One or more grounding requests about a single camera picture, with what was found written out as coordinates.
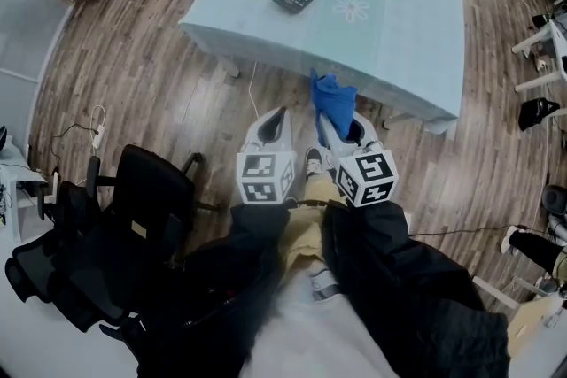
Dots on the light wooden stool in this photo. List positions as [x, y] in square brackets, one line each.
[533, 323]

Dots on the white desk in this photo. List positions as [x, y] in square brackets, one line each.
[551, 44]

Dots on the person's white shirt torso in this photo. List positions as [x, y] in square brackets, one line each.
[319, 336]

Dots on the blue cloth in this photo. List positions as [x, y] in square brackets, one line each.
[333, 102]

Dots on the white power strip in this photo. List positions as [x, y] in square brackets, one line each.
[98, 136]

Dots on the person's black sneaker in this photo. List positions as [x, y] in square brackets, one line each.
[315, 161]

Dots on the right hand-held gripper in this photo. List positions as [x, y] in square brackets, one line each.
[367, 181]

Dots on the person's left forearm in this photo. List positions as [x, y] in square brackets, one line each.
[212, 279]

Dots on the person's khaki trouser legs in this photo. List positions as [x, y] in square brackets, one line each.
[310, 217]

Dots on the light blue floral tablecloth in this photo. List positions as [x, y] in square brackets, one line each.
[354, 4]

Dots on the grey round appliance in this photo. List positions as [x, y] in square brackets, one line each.
[556, 199]

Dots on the white shelf unit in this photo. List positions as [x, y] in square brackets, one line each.
[20, 190]

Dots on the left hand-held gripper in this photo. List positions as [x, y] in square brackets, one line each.
[259, 179]

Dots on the black bag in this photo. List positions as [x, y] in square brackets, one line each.
[536, 113]

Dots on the black office chair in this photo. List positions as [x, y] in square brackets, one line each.
[111, 226]

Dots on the person's right forearm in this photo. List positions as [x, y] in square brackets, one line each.
[398, 279]

